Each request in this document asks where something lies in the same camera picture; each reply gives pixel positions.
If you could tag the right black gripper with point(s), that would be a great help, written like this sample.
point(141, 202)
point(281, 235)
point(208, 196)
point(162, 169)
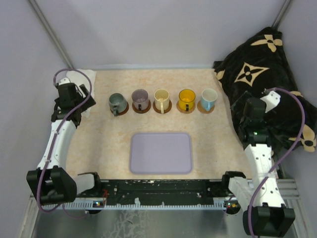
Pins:
point(242, 100)

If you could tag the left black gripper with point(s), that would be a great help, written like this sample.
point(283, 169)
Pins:
point(89, 103)

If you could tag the grey green mug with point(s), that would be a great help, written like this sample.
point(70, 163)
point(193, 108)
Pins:
point(115, 98)

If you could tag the light blue mug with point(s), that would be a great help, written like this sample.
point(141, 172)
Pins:
point(208, 99)

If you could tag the dark wooden coaster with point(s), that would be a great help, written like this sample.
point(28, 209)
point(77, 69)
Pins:
point(119, 108)
point(146, 109)
point(168, 109)

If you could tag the woven rattan coaster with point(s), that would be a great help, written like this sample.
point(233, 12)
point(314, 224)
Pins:
point(184, 111)
point(202, 110)

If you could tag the purple glass cup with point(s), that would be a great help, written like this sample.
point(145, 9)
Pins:
point(140, 99)

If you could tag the yellow mug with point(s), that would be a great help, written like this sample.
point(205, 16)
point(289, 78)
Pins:
point(186, 99)

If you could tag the cream mug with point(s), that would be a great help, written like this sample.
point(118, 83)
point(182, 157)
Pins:
point(161, 100)

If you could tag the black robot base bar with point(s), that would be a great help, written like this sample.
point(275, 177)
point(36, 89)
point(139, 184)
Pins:
point(157, 192)

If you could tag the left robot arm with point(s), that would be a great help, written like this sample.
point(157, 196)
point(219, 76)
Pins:
point(57, 148)

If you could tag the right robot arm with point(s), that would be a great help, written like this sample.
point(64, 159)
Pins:
point(264, 211)

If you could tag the white folded cloth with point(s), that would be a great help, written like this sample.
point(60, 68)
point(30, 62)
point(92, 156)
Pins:
point(86, 77)

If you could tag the black floral blanket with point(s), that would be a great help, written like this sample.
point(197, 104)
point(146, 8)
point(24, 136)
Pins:
point(258, 64)

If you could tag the lavender plastic tray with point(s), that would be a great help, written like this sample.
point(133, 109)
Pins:
point(161, 153)

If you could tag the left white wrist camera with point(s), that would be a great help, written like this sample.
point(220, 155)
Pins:
point(63, 81)

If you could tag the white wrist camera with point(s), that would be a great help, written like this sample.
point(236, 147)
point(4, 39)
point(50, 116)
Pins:
point(63, 81)
point(271, 99)

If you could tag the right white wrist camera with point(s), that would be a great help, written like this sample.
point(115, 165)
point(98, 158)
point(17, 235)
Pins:
point(271, 99)

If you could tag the aluminium frame rail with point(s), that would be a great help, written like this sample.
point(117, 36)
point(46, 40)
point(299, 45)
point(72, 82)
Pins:
point(99, 204)

